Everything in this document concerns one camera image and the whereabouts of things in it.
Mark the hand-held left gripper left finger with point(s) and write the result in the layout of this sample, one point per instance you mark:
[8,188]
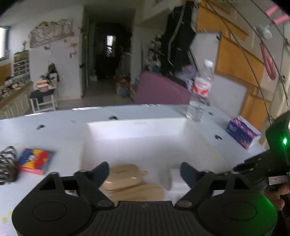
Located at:
[102,174]

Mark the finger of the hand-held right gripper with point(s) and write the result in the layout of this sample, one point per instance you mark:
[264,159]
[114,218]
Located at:
[243,167]

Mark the person's right hand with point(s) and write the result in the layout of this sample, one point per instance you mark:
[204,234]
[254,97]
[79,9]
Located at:
[275,199]

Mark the white plastic clip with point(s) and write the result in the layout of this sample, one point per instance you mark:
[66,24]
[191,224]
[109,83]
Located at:
[264,30]

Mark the clear plastic water bottle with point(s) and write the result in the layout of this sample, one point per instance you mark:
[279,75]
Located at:
[199,95]

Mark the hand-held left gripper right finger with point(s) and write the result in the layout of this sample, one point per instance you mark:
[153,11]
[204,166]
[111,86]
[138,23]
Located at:
[188,174]

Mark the purple floral tissue pack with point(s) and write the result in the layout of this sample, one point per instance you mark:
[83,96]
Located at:
[242,132]

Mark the black hanging jacket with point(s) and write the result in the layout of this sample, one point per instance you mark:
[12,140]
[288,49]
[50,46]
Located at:
[176,38]

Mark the cluttered kitchen counter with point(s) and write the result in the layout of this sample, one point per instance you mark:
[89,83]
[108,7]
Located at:
[13,97]

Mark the pink plastic hanger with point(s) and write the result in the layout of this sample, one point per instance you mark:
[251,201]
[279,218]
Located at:
[268,62]

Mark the purple sofa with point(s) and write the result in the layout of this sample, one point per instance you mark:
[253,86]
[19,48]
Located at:
[160,89]

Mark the white cardboard box tray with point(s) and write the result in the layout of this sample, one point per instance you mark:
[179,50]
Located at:
[145,140]

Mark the pile of colourful packages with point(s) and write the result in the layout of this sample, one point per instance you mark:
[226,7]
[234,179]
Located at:
[123,87]

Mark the white stool with dark seat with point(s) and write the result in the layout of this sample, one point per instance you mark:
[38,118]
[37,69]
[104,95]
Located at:
[43,98]

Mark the pink pot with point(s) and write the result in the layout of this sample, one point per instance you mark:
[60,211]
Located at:
[42,86]

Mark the white drawer unit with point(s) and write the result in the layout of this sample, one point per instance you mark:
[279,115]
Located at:
[20,64]

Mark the red and blue flat box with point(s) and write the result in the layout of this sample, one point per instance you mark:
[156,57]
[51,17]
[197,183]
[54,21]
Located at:
[34,160]

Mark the black and white striped bag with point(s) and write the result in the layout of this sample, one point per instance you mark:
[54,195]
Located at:
[8,165]

